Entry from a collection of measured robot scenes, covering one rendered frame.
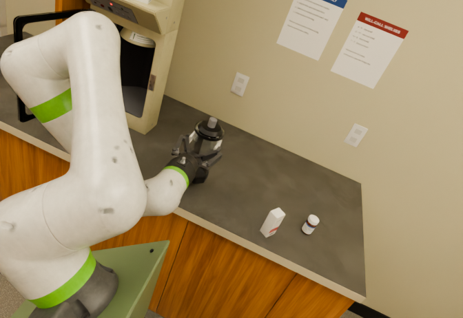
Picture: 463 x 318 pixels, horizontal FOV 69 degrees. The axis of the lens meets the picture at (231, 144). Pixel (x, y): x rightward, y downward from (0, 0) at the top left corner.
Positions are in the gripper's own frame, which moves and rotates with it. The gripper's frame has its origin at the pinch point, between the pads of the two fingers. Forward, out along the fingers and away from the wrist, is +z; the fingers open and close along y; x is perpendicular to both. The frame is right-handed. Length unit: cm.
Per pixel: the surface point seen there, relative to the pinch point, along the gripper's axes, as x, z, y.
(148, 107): 7.9, 15.9, 31.2
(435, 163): -4, 59, -98
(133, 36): -18, 18, 44
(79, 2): -23, 16, 67
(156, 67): -10.8, 15.7, 31.1
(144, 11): -33.2, 4.3, 34.4
